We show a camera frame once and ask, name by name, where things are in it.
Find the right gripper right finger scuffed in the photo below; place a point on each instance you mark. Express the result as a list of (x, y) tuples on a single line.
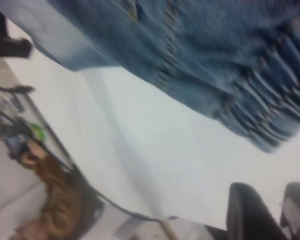
[(298, 212)]

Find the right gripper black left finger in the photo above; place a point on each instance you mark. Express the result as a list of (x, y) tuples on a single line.
[(250, 215)]

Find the blue denim jeans basketball print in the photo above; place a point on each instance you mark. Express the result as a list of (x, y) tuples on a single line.
[(190, 50)]

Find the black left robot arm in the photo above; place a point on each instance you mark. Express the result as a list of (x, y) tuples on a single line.
[(5, 47)]

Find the light wooden stick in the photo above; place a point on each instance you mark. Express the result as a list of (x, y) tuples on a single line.
[(170, 230)]

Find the small green object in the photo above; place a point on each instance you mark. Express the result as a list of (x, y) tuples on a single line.
[(37, 131)]

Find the small blue object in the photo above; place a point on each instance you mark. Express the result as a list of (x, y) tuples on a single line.
[(16, 146)]

